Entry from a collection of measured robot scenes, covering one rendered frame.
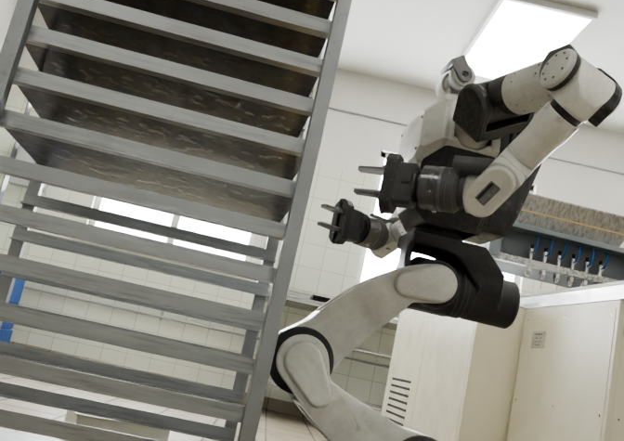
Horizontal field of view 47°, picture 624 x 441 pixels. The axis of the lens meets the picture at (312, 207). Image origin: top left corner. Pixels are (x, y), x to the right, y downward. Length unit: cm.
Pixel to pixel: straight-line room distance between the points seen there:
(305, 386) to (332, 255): 454
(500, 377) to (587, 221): 77
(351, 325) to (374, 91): 495
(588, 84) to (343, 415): 82
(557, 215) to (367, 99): 348
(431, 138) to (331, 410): 63
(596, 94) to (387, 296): 61
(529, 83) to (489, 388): 175
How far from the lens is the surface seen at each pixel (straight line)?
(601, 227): 327
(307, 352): 152
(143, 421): 182
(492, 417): 297
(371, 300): 158
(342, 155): 621
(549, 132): 132
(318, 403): 153
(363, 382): 600
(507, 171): 132
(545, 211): 316
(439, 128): 163
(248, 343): 182
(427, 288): 159
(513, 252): 311
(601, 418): 240
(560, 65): 132
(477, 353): 294
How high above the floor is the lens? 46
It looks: 12 degrees up
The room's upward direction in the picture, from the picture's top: 12 degrees clockwise
